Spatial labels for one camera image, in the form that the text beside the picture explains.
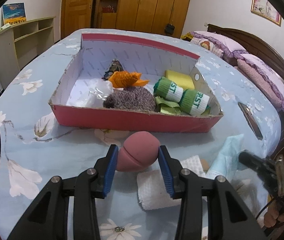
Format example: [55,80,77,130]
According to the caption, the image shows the pink makeup sponge egg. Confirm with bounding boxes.
[117,131,160,172]

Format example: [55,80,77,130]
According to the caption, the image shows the light blue face mask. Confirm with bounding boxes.
[206,134,244,181]

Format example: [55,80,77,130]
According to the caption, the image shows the wooden wardrobe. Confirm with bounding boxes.
[93,0,190,38]

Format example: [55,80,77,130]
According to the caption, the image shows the purple grey knitted sock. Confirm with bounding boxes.
[103,87,156,112]

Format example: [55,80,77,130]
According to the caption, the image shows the green white sock roll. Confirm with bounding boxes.
[153,77,184,103]
[179,89,210,116]

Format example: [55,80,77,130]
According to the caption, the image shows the blue yellow painting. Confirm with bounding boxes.
[2,2,26,25]

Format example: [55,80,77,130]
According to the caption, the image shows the framed wall picture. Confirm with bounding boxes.
[250,0,282,26]

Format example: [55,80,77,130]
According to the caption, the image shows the right hand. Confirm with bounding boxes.
[263,201,284,228]

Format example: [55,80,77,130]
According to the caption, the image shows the purple ruffled pillow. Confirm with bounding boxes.
[190,31,248,58]

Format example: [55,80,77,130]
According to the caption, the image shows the smartphone on bed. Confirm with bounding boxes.
[237,102,263,140]

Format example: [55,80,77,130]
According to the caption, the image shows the white waffle cloth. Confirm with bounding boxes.
[137,155,209,211]

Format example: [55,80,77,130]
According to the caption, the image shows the green satin ribbon bow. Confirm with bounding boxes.
[155,96,209,115]

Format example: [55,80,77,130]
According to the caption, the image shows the black patterned sock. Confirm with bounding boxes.
[102,59,124,81]

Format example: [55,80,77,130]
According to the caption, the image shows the cartoon checkered pillow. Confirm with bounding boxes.
[190,37,224,58]

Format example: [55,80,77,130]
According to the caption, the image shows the wooden headboard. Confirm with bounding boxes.
[207,23,284,82]

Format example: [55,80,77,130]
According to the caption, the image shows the black bag on wardrobe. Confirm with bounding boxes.
[164,24,175,35]

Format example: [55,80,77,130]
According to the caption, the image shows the wooden door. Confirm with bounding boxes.
[60,0,94,39]

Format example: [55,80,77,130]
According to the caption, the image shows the cream open bookshelf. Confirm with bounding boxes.
[0,17,54,89]

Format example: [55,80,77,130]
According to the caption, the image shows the white plastic bag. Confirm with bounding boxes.
[66,78,113,108]

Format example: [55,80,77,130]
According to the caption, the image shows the red cardboard box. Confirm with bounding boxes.
[49,32,223,133]

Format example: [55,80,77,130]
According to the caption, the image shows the yellow sponge block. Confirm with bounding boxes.
[165,70,195,90]

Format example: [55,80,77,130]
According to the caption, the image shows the blue floral bed sheet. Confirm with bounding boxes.
[0,30,281,239]

